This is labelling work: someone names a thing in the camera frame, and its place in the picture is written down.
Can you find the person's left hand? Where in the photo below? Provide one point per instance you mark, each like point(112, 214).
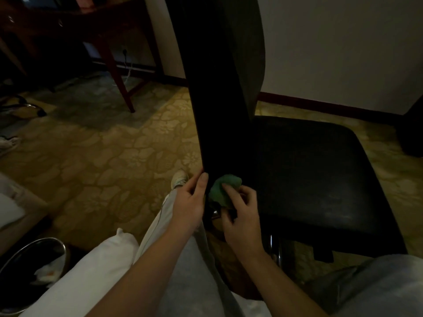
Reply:
point(188, 207)

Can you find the person's right hand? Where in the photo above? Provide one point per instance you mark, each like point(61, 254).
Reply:
point(246, 231)

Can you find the green cleaning cloth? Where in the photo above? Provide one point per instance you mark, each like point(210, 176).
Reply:
point(219, 191)

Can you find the black leather chair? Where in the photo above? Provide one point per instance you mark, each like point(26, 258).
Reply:
point(314, 174)

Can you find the person's left forearm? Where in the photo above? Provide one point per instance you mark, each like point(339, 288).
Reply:
point(142, 280)

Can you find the person's right forearm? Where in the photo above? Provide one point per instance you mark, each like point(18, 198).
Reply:
point(284, 290)

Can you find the black swivel chair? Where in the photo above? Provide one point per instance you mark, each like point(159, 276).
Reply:
point(29, 107)

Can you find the white sneaker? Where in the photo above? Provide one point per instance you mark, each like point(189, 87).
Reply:
point(179, 179)

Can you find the dark red baseboard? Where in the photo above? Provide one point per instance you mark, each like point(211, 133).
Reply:
point(330, 107)

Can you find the white crumpled tissue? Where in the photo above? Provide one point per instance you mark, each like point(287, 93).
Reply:
point(49, 270)

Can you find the beige upholstered furniture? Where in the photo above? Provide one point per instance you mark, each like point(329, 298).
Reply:
point(31, 211)

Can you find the metal trash bin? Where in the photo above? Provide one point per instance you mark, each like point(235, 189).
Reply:
point(20, 260)

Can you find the white cushion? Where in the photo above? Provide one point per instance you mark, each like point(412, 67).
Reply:
point(10, 211)

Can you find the dark red wooden table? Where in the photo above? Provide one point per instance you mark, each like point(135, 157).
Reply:
point(112, 16)

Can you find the brown curtain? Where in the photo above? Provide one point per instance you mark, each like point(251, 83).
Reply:
point(11, 59)

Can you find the pink tissue box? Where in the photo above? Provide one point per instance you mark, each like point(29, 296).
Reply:
point(84, 1)

